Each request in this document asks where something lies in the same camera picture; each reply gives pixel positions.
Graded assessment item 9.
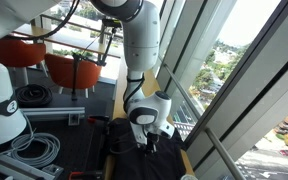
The metal corner bracket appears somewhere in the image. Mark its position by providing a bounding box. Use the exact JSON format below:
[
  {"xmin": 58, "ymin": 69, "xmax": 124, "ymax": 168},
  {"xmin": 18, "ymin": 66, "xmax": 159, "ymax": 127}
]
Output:
[
  {"xmin": 67, "ymin": 112, "xmax": 82, "ymax": 127},
  {"xmin": 41, "ymin": 163, "xmax": 65, "ymax": 178}
]

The wooden counter top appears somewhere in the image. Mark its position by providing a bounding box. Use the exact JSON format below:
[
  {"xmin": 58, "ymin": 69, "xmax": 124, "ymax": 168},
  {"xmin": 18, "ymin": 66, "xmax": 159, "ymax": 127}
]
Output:
[{"xmin": 12, "ymin": 23, "xmax": 124, "ymax": 60}]

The grey wrist camera unit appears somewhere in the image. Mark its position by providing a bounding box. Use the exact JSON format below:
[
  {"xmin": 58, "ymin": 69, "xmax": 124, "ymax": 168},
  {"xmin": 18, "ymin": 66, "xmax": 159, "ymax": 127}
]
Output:
[{"xmin": 130, "ymin": 122, "xmax": 149, "ymax": 145}]

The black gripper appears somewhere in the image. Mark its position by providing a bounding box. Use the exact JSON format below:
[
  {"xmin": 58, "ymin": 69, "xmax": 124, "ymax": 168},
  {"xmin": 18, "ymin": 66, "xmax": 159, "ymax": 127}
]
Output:
[{"xmin": 144, "ymin": 132, "xmax": 160, "ymax": 155}]

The clear plastic cup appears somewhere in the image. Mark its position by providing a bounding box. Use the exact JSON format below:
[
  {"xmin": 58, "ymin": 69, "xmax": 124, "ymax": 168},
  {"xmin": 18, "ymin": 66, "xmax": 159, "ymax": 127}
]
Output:
[{"xmin": 179, "ymin": 173, "xmax": 199, "ymax": 180}]

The aluminium extrusion rail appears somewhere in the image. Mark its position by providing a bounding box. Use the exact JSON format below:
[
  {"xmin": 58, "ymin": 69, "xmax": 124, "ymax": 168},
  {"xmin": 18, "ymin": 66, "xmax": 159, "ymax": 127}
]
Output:
[
  {"xmin": 19, "ymin": 106, "xmax": 86, "ymax": 122},
  {"xmin": 0, "ymin": 147, "xmax": 56, "ymax": 180}
]

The orange handled bar clamp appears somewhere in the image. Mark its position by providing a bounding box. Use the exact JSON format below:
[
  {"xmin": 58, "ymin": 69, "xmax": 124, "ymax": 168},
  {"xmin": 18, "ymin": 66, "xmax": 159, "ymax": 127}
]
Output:
[
  {"xmin": 67, "ymin": 170, "xmax": 104, "ymax": 180},
  {"xmin": 86, "ymin": 115, "xmax": 111, "ymax": 126}
]

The grey coiled cable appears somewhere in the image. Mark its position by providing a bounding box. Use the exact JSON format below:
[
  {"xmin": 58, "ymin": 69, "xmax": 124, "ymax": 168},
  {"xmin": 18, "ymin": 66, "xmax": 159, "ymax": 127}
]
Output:
[{"xmin": 9, "ymin": 131, "xmax": 62, "ymax": 168}]

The black stereo camera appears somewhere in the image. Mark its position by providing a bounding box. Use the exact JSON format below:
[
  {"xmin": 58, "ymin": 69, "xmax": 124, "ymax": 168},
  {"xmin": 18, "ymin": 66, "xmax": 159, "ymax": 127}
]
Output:
[{"xmin": 101, "ymin": 17, "xmax": 123, "ymax": 29}]

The black coiled cable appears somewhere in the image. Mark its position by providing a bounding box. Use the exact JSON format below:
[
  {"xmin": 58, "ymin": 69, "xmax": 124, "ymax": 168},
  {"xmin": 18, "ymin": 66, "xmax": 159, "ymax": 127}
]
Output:
[{"xmin": 15, "ymin": 83, "xmax": 54, "ymax": 108}]

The black camera stand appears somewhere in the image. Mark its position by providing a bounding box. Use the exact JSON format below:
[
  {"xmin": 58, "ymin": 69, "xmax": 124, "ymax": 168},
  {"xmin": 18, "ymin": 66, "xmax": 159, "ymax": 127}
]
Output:
[{"xmin": 70, "ymin": 26, "xmax": 119, "ymax": 102}]

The orange chair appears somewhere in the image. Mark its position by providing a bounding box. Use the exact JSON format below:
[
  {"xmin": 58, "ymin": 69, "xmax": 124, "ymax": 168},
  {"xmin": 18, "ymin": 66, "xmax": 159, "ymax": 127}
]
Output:
[
  {"xmin": 43, "ymin": 52, "xmax": 103, "ymax": 90},
  {"xmin": 0, "ymin": 35, "xmax": 47, "ymax": 69}
]

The black zip jersey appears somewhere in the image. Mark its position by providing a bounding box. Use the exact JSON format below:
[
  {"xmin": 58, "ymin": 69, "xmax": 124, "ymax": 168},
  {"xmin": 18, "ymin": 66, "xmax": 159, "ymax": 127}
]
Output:
[{"xmin": 108, "ymin": 117, "xmax": 187, "ymax": 180}]

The white cables bundle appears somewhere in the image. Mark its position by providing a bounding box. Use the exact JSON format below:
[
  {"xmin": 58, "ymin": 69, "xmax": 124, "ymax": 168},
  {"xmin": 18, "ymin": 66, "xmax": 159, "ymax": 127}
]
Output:
[{"xmin": 17, "ymin": 116, "xmax": 110, "ymax": 180}]

